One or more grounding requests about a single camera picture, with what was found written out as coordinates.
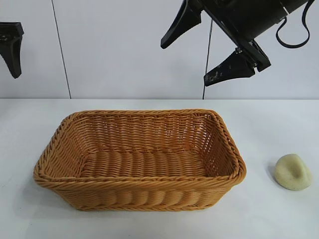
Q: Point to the pale yellow egg yolk pastry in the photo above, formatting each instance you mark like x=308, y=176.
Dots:
x=292, y=174

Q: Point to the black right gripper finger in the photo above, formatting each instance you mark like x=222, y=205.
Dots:
x=184, y=22
x=229, y=69

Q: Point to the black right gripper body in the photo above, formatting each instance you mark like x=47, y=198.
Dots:
x=244, y=17

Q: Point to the brown woven wicker basket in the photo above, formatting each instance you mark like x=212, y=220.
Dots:
x=139, y=161

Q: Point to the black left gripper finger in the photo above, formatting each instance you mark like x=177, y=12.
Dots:
x=12, y=54

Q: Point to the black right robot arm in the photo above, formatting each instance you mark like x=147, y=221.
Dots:
x=299, y=3

